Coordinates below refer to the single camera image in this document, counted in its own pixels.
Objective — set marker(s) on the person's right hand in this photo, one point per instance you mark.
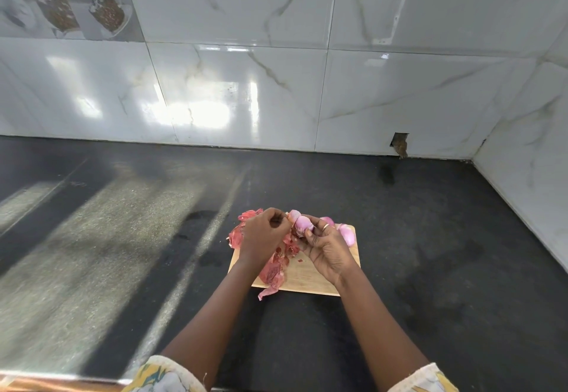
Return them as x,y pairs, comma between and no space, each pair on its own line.
327,252

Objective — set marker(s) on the person's left hand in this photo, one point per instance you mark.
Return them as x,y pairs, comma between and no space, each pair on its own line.
261,238

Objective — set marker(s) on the person's right thumb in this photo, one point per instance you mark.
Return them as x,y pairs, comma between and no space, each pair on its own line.
306,241

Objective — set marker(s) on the person's left fingers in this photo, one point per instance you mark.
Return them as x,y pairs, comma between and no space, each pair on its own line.
276,217

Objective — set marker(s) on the peeled pink onion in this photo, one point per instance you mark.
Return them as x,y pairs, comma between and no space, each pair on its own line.
329,220
347,235
303,224

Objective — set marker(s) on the person's right forearm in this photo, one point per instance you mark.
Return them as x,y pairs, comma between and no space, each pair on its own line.
377,325

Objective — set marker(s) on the person's left forearm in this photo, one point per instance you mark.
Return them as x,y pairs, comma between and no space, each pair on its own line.
213,320

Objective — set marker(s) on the wooden cutting board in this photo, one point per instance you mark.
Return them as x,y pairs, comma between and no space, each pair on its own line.
307,279

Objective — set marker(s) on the pile of red onion peels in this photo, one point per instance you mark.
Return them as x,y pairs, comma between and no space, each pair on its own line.
271,273

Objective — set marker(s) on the person's floral right sleeve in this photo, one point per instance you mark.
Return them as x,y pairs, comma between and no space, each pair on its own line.
424,380

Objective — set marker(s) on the person's floral sleeve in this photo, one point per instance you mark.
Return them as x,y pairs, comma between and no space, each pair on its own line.
162,376
424,380

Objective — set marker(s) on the person's floral left sleeve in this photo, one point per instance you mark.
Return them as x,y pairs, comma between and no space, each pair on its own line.
162,376

